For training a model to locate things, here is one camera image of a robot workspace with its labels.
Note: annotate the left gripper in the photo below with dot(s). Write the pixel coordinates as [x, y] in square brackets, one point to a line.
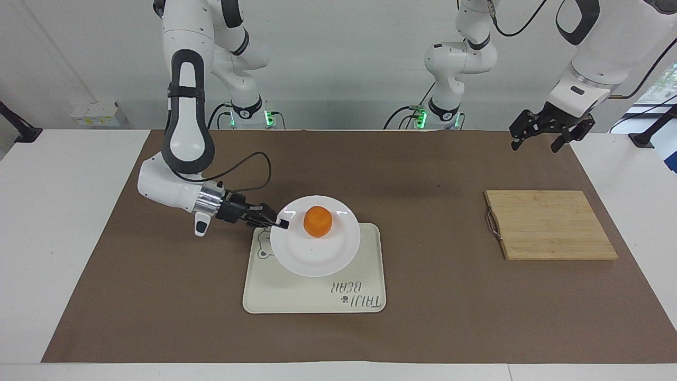
[563, 117]

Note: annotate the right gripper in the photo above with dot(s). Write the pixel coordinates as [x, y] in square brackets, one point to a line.
[232, 209]

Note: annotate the white round plate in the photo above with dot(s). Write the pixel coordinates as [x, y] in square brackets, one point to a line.
[317, 254]

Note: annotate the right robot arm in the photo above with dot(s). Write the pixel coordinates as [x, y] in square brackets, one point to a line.
[185, 132]

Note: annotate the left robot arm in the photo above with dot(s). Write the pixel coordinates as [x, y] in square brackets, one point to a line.
[459, 59]

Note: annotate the orange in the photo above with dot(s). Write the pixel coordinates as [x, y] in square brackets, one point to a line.
[318, 221]

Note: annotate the wooden cutting board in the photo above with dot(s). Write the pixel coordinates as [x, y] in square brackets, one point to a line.
[550, 225]

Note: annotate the black stand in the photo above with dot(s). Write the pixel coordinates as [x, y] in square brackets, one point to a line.
[648, 136]
[21, 131]

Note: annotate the cream tray with bear print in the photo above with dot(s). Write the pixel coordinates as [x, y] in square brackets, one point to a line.
[296, 293]

